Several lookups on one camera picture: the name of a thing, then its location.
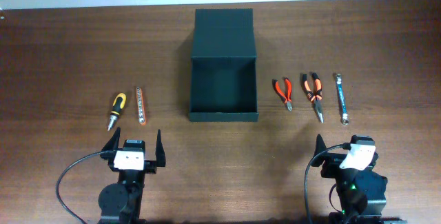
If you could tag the yellow black screwdriver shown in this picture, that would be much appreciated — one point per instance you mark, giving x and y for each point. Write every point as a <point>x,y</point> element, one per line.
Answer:
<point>117,107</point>

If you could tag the small red cutting pliers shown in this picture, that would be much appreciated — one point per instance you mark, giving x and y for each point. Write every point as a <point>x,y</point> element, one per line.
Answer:
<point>285,96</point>

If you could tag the orange black needle-nose pliers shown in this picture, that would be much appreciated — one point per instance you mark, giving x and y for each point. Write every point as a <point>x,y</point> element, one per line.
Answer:
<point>314,97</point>

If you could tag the silver blue wrench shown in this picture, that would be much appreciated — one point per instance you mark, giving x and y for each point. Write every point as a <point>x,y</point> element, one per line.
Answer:
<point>341,97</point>

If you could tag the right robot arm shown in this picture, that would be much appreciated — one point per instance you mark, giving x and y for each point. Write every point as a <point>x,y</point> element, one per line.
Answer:
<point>361,191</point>

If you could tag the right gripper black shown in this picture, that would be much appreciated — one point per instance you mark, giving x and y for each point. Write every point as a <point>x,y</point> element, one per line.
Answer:
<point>332,161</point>

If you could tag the orange bit holder strip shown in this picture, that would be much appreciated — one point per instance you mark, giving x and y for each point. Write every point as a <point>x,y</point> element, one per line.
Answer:
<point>140,106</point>

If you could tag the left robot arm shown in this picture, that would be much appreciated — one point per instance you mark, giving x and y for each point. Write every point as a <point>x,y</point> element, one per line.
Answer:
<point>120,202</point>

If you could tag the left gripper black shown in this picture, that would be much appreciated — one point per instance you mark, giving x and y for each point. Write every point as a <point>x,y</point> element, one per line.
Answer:
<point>150,165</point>

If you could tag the black open box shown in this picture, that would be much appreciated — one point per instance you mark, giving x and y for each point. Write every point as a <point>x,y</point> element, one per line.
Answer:
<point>223,58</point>

